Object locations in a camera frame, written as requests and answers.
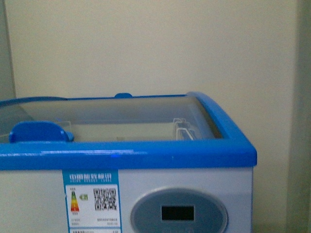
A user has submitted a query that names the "glass sliding freezer lid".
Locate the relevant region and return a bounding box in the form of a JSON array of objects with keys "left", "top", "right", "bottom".
[{"left": 0, "top": 93, "right": 222, "bottom": 143}]

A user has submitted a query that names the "white wire freezer basket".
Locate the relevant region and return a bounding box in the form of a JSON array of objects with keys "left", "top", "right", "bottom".
[{"left": 173, "top": 118, "right": 196, "bottom": 141}]

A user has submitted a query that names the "white chest freezer, blue rim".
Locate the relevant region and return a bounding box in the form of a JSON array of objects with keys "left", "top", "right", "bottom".
[{"left": 0, "top": 93, "right": 257, "bottom": 233}]

